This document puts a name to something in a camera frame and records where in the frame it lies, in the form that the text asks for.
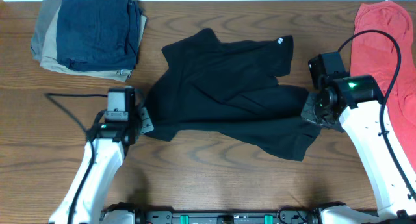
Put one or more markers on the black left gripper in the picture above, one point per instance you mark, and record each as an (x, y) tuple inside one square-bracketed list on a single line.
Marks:
[(145, 121)]

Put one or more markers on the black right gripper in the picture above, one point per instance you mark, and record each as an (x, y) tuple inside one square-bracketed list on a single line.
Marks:
[(309, 108)]

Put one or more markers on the black t-shirt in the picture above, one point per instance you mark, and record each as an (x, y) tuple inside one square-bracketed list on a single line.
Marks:
[(232, 88)]

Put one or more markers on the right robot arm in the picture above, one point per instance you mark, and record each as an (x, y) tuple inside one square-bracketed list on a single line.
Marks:
[(354, 105)]

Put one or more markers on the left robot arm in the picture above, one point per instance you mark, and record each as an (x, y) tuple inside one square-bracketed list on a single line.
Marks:
[(107, 143)]

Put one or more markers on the red t-shirt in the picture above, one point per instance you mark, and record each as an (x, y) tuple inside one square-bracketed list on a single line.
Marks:
[(375, 54)]

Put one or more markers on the folded navy blue garment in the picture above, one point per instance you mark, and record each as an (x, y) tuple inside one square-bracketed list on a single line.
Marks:
[(98, 35)]

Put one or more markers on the folded beige garment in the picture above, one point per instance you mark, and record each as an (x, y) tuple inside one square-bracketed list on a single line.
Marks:
[(49, 56)]

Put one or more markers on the folded grey garment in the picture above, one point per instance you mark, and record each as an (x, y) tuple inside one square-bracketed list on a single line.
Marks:
[(47, 11)]

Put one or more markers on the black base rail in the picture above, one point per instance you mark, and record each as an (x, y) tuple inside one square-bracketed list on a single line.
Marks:
[(227, 217)]

